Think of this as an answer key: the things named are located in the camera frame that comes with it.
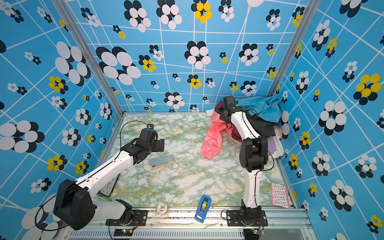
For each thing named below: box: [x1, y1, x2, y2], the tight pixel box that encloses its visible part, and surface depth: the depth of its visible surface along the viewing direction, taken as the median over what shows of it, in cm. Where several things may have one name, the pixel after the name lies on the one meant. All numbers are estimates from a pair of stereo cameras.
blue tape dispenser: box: [194, 195, 212, 223], surface depth 75 cm
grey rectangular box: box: [150, 156, 174, 168], surface depth 93 cm
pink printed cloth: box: [200, 110, 234, 160], surface depth 104 cm
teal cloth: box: [236, 96, 282, 123], surface depth 98 cm
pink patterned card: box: [271, 182, 291, 209], surface depth 82 cm
